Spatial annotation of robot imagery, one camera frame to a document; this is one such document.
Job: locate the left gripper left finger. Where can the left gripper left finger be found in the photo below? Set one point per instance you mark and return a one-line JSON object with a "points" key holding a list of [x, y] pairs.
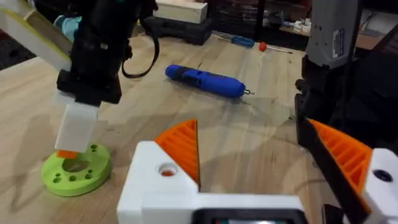
{"points": [[149, 180]]}

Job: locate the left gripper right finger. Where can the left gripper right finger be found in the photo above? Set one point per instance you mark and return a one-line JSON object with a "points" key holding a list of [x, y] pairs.
{"points": [[348, 155]]}

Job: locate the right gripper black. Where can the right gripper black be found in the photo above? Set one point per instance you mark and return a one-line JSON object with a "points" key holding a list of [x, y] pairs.
{"points": [[96, 62]]}

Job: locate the blue electric screwdriver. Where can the blue electric screwdriver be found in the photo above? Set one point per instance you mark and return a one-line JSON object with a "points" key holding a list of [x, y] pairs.
{"points": [[205, 81]]}

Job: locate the green disc with holes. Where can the green disc with holes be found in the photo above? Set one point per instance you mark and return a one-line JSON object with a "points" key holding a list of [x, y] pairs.
{"points": [[77, 180]]}

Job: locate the small white parts heap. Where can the small white parts heap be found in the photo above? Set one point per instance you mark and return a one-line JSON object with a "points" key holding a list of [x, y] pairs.
{"points": [[302, 25]]}

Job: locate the black tool case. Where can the black tool case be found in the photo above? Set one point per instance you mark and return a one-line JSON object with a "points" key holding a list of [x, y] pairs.
{"points": [[180, 31]]}

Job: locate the beige wooden box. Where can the beige wooden box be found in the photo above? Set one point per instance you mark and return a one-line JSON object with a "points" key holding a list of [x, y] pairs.
{"points": [[180, 11]]}

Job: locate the black upright post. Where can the black upright post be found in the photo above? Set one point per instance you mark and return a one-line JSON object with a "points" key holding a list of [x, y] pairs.
{"points": [[260, 18]]}

